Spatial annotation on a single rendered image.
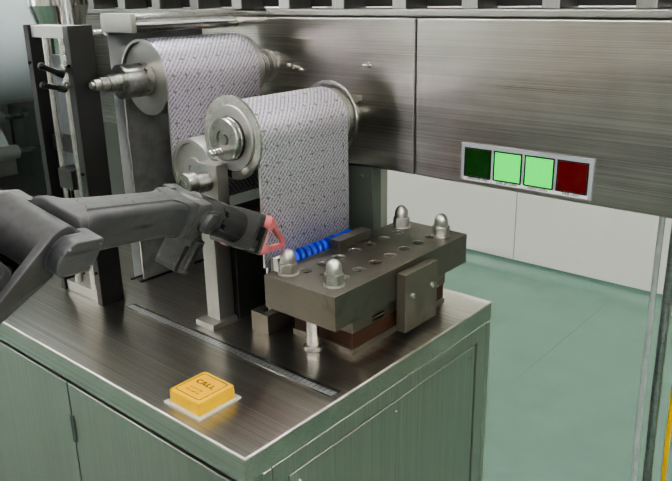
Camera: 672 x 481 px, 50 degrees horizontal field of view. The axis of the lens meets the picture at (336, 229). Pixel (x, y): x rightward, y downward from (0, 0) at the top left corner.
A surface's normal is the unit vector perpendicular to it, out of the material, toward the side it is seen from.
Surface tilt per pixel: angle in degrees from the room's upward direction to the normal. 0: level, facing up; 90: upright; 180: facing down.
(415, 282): 90
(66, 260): 115
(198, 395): 0
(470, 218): 90
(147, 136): 90
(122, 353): 0
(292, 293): 90
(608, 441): 0
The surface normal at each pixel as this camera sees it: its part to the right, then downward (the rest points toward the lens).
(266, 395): -0.02, -0.95
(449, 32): -0.65, 0.25
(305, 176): 0.76, 0.19
